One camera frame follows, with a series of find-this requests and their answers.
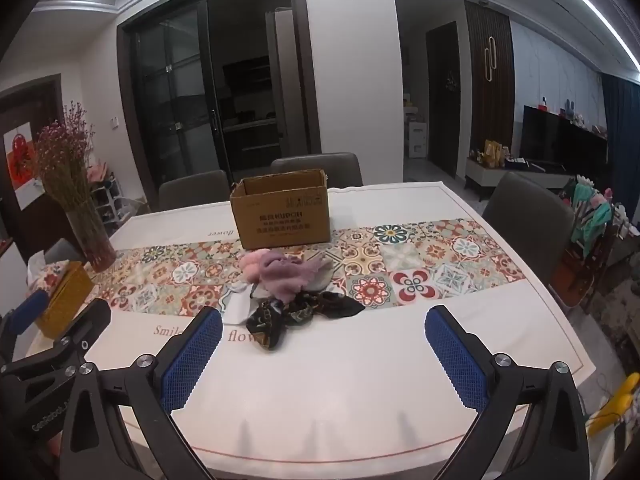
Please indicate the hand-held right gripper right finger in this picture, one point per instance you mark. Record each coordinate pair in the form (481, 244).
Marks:
(457, 365)

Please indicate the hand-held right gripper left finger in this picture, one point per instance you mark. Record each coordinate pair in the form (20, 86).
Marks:
(192, 360)

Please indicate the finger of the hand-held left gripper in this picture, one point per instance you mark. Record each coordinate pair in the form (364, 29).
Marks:
(92, 317)
(27, 310)

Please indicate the black patterned cloth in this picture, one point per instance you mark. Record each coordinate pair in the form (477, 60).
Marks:
(270, 327)

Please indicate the purple fluffy cloth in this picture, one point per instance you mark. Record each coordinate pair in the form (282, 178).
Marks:
(280, 275)

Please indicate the brown cardboard box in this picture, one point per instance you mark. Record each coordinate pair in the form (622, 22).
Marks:
(280, 220)

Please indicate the yellow tissue box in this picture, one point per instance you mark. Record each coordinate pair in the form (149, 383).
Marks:
(65, 300)

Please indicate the white cloth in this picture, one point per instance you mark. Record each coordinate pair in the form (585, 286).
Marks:
(235, 305)

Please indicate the glass vase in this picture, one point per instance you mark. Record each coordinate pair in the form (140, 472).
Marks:
(92, 240)

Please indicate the white tablecloth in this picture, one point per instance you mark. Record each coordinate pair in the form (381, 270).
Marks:
(350, 385)

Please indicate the colourful tile-pattern table runner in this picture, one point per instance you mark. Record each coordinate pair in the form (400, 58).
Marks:
(400, 270)

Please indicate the pink fluffy cloth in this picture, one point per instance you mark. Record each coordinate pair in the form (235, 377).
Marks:
(252, 265)

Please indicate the white shoe rack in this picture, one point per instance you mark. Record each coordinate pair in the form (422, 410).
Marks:
(107, 200)

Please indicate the wooden high chair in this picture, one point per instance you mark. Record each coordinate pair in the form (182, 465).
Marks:
(580, 275)

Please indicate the grey dining chair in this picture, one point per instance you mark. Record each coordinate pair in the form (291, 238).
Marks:
(192, 190)
(315, 167)
(530, 225)

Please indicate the dried pink flower bunch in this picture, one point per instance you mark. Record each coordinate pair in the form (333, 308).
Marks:
(65, 155)

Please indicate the yellow toy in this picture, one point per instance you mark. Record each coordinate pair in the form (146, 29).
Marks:
(617, 402)

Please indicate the white television cabinet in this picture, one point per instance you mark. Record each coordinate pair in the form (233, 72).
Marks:
(500, 175)

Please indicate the dark wooden door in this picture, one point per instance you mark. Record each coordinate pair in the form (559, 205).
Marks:
(50, 110)

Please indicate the green patterned clothes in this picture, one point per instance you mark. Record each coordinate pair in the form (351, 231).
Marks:
(592, 210)

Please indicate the yellow boxes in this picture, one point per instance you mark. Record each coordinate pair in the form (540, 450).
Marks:
(494, 155)

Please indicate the white storage unit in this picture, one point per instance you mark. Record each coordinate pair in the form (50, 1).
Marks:
(417, 140)

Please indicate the dark sliding glass door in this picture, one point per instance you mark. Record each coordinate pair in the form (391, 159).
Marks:
(175, 85)

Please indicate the black television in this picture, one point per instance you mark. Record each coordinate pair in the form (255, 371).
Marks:
(560, 137)

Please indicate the dark hallway door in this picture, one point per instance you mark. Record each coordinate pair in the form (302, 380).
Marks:
(442, 100)

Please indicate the blue curtain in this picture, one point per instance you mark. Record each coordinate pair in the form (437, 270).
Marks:
(622, 110)

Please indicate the ceiling light strip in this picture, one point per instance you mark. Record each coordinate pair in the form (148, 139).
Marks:
(595, 10)

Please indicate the red wall poster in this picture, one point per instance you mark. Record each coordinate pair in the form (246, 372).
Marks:
(22, 170)

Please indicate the dark slatted wall panel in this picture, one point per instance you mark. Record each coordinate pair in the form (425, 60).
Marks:
(475, 110)

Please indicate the looped wall lamp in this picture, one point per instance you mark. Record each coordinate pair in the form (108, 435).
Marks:
(489, 57)

